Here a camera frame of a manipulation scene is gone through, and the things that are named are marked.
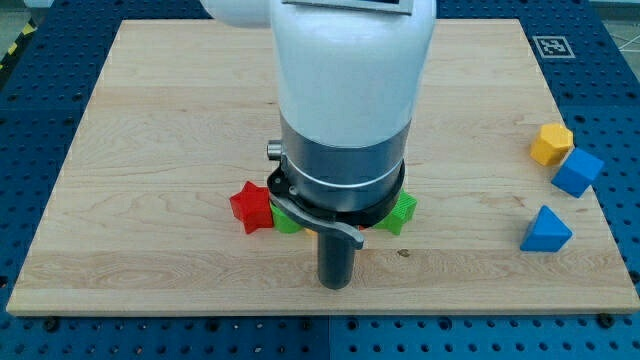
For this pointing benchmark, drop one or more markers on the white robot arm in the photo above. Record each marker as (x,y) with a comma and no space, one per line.
(348,76)

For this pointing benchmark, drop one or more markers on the green round block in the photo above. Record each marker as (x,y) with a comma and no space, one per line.
(282,222)

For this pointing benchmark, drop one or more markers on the red star block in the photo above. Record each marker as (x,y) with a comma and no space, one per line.
(251,206)

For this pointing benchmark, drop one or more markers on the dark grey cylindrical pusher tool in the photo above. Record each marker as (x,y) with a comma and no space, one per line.
(335,257)

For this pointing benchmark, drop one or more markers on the green star block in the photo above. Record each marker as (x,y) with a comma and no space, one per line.
(401,213)

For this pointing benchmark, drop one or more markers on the wooden board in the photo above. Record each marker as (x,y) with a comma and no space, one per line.
(140,224)

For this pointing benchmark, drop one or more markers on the blue triangle block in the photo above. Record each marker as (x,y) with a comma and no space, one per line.
(546,232)

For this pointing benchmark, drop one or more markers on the yellow hexagon block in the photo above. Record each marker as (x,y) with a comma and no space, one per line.
(551,144)

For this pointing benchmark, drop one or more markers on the blue cube block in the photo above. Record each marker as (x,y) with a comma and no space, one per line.
(578,172)

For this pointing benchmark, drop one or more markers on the white fiducial marker tag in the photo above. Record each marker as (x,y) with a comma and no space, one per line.
(553,47)

